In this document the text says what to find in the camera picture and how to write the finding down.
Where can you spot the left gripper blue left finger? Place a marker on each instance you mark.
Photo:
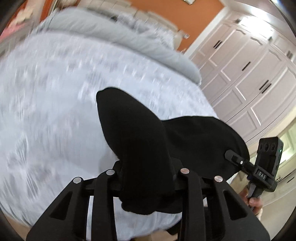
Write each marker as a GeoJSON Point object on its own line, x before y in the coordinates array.
{"type": "Point", "coordinates": [66, 217]}

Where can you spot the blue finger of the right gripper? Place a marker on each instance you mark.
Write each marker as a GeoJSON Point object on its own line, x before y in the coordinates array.
{"type": "Point", "coordinates": [239, 162]}

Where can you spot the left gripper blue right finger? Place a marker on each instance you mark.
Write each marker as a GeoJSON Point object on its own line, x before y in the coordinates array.
{"type": "Point", "coordinates": [212, 210]}

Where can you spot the black pants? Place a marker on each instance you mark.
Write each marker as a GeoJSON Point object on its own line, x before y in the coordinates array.
{"type": "Point", "coordinates": [148, 146]}

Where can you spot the person right hand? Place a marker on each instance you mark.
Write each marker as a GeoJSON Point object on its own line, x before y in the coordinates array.
{"type": "Point", "coordinates": [255, 203]}

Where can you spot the white panelled wardrobe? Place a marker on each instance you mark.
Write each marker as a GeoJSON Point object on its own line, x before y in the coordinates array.
{"type": "Point", "coordinates": [248, 74]}

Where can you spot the butterfly pattern grey bedspread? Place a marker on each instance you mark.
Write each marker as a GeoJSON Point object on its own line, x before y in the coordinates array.
{"type": "Point", "coordinates": [50, 130]}

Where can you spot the plain grey folded duvet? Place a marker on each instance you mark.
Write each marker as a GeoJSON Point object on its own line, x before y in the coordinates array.
{"type": "Point", "coordinates": [88, 23]}

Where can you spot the beige padded headboard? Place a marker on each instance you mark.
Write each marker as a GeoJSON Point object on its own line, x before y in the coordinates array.
{"type": "Point", "coordinates": [126, 8]}

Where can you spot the wall light switch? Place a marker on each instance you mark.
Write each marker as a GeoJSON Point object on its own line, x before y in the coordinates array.
{"type": "Point", "coordinates": [186, 36]}

